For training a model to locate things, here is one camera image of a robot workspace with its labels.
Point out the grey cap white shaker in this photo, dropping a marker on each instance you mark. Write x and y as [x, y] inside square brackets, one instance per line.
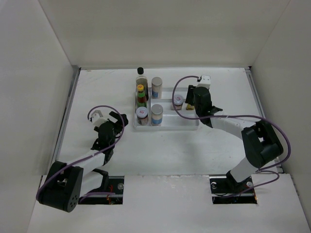
[156, 87]

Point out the left metal table rail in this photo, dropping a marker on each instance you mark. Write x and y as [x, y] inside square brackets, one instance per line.
[65, 117]

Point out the white lid dark sauce jar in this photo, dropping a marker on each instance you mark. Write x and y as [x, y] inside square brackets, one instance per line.
[142, 115]

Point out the right metal table rail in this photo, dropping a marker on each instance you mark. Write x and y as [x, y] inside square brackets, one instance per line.
[248, 72]

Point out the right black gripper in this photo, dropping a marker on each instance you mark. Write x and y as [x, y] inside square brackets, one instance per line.
[190, 94]

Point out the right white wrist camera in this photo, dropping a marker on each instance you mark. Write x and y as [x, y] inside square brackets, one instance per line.
[204, 81]

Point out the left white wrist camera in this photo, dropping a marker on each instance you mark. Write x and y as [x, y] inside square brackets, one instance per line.
[97, 118]

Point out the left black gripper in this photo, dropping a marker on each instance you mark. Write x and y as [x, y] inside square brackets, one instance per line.
[118, 124]

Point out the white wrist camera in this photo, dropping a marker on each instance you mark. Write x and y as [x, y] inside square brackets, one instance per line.
[97, 118]
[204, 81]

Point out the metal table rail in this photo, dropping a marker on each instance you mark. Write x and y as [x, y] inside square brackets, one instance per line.
[65, 117]
[248, 72]

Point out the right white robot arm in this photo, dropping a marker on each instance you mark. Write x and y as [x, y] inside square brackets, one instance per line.
[260, 142]

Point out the black cap soy sauce bottle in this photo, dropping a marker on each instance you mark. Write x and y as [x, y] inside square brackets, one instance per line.
[141, 79]

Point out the white flip cap shaker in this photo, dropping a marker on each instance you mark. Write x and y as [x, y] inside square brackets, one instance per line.
[156, 115]

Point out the small yellow oil bottle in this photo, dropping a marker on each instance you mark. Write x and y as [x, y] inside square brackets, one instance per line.
[189, 107]

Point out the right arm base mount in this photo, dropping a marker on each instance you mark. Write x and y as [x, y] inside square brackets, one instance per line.
[225, 190]

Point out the yellow cap chili sauce bottle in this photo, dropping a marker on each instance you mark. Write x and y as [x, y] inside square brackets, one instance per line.
[141, 97]

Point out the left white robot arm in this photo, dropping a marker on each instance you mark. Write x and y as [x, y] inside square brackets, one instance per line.
[61, 189]

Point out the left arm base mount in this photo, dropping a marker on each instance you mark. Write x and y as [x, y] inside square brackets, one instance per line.
[98, 187]

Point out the white divided plastic tray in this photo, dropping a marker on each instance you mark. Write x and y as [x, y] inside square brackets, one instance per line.
[171, 121]

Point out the white lid brown sauce jar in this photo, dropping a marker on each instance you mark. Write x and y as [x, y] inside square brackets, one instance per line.
[178, 101]

